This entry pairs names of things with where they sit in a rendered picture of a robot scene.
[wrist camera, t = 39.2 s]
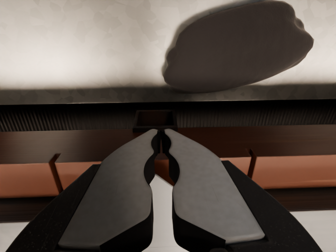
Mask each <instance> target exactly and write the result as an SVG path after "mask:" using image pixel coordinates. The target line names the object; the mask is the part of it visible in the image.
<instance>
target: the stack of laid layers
mask: <svg viewBox="0 0 336 252"><path fill-rule="evenodd" d="M264 190H265V191H267V192H268V193H269V194H270V195H271V196H273V197H274V198H275V199H276V200H277V201H279V202H280V203H281V204H282V205H283V206H284V207H285V208H286V209H287V210H288V211H305V210H331V209H336V187H308V188H279V189H264ZM54 198H56V196H49V197H20V198H0V222H23V221H31V220H32V219H33V218H34V217H35V216H36V215H37V214H38V213H39V212H40V211H41V210H42V209H43V208H44V207H45V206H47V205H48V204H49V203H50V202H51V201H52V200H53V199H54Z"/></svg>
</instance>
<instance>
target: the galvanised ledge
mask: <svg viewBox="0 0 336 252"><path fill-rule="evenodd" d="M263 1H284V2H287V3H288V4H290V5H292V6H293V8H294V10H295V16H296V17H297V18H299V19H301V21H302V22H303V23H304V29H305V31H307V32H308V33H309V34H310V35H311V36H312V37H313V39H314V43H313V48H312V49H311V50H310V51H309V52H308V53H307V55H306V57H305V58H304V59H303V60H302V61H301V62H300V63H299V64H298V65H296V66H294V67H292V68H290V69H288V70H286V71H283V72H281V73H279V74H277V75H275V76H272V77H270V78H267V79H265V80H262V81H259V82H256V83H253V84H249V85H246V86H242V87H237V88H233V89H229V90H223V91H218V92H209V93H190V94H186V93H176V92H174V91H172V90H170V88H169V86H168V84H167V83H166V82H165V80H164V76H163V75H164V73H165V71H166V68H167V55H168V53H169V51H170V50H171V49H172V48H173V47H174V46H175V45H176V42H177V38H178V36H179V34H180V33H181V32H182V31H183V30H184V29H185V28H186V27H187V26H188V25H190V24H192V23H193V22H195V21H196V20H199V19H201V18H203V17H206V16H208V15H211V14H214V13H217V12H220V11H223V10H227V9H230V8H234V7H238V6H242V5H246V4H251V3H256V2H263ZM319 99H336V0H0V105H41V104H97V103H152V102H208V101H264V100H319Z"/></svg>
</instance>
